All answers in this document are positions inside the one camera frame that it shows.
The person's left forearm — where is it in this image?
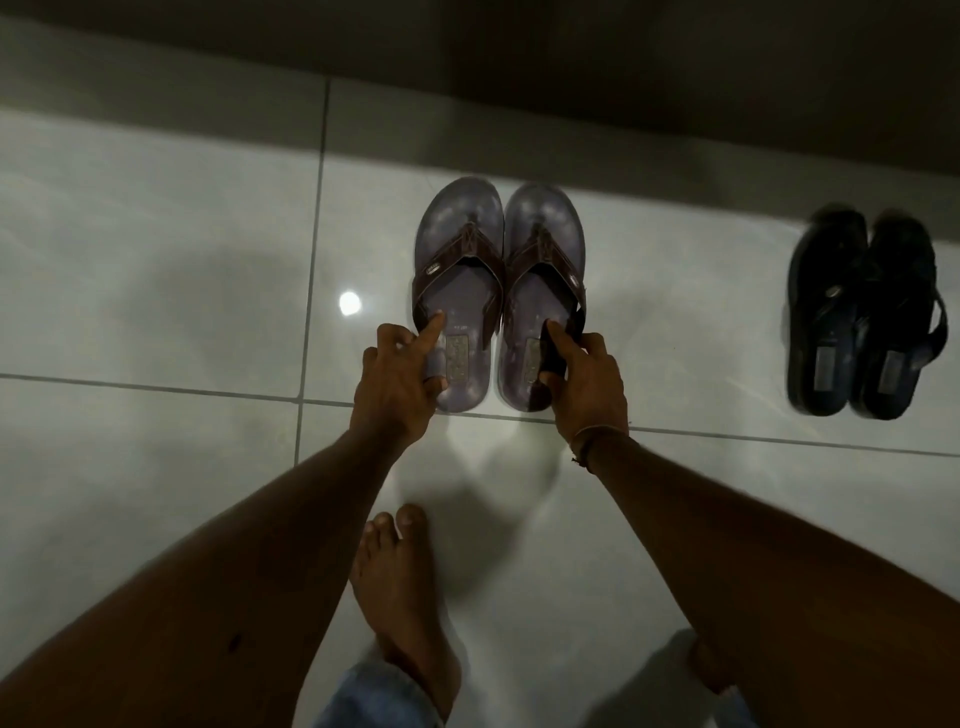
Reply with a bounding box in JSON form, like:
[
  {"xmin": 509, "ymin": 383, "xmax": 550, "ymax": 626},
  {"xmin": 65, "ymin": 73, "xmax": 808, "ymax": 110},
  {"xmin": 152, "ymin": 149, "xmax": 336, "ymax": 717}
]
[{"xmin": 0, "ymin": 428, "xmax": 410, "ymax": 728}]

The person's left foot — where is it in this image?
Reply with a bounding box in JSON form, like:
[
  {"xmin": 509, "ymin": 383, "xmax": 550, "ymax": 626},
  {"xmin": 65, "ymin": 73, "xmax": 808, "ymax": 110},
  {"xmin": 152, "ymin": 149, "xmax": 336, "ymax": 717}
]
[{"xmin": 349, "ymin": 503, "xmax": 463, "ymax": 723}]

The dark wrist thread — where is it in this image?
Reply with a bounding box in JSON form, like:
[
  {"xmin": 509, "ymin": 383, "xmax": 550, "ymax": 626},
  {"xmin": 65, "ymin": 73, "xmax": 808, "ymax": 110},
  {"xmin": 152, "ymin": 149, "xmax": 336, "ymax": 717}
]
[{"xmin": 569, "ymin": 424, "xmax": 630, "ymax": 475}]

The grey brown flip-flop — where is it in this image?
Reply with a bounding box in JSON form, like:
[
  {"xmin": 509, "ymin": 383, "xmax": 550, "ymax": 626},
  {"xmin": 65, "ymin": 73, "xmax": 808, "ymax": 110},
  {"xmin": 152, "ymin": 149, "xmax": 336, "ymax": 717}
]
[
  {"xmin": 410, "ymin": 176, "xmax": 508, "ymax": 415},
  {"xmin": 495, "ymin": 181, "xmax": 589, "ymax": 415}
]

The person's jeans leg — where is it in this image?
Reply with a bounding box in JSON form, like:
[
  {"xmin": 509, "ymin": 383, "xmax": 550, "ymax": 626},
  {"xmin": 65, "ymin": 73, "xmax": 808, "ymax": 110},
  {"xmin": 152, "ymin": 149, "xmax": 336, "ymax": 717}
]
[
  {"xmin": 313, "ymin": 658, "xmax": 445, "ymax": 728},
  {"xmin": 710, "ymin": 686, "xmax": 760, "ymax": 728}
]

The person's right forearm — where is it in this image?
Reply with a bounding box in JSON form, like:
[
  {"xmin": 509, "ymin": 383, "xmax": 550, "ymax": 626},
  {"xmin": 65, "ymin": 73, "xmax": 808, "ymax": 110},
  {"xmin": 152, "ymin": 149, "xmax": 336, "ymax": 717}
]
[{"xmin": 581, "ymin": 428, "xmax": 960, "ymax": 728}]

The person's right jeans leg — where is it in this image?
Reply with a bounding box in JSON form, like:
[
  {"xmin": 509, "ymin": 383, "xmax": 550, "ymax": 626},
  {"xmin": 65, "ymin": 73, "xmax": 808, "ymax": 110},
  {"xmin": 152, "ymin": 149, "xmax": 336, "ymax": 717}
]
[{"xmin": 710, "ymin": 686, "xmax": 760, "ymax": 728}]

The black sandal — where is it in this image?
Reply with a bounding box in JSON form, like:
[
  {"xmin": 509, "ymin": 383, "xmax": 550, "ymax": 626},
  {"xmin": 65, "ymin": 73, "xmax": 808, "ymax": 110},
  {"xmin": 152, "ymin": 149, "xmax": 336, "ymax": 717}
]
[
  {"xmin": 785, "ymin": 209, "xmax": 873, "ymax": 418},
  {"xmin": 849, "ymin": 212, "xmax": 949, "ymax": 422}
]

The person's left jeans leg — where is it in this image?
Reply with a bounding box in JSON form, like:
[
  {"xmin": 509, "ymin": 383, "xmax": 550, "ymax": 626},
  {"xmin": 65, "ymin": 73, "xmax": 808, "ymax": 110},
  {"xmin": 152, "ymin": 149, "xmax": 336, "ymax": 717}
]
[{"xmin": 313, "ymin": 658, "xmax": 445, "ymax": 728}]

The person's left hand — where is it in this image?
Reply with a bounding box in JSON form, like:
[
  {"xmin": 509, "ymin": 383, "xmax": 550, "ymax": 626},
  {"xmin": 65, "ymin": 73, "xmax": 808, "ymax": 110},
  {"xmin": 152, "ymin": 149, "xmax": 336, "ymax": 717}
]
[{"xmin": 349, "ymin": 311, "xmax": 450, "ymax": 451}]

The person's right hand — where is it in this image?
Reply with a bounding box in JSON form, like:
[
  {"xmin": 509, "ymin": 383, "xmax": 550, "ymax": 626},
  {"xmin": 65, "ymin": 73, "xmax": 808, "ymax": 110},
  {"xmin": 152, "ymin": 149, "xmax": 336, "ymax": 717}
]
[{"xmin": 539, "ymin": 319, "xmax": 631, "ymax": 445}]

